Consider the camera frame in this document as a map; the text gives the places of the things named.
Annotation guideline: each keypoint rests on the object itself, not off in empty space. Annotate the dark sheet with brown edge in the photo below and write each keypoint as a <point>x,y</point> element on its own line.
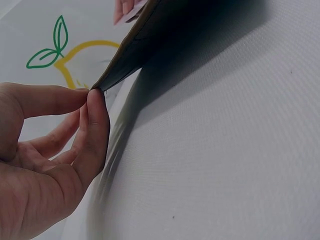
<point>150,37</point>

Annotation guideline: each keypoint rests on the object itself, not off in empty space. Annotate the person's right fingers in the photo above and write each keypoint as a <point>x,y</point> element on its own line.
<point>123,10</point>

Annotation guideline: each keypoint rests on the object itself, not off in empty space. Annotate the person's right hand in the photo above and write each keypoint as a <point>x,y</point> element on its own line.
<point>123,10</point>

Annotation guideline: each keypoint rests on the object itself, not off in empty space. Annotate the person's left hand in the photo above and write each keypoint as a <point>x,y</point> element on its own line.
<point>37,190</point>

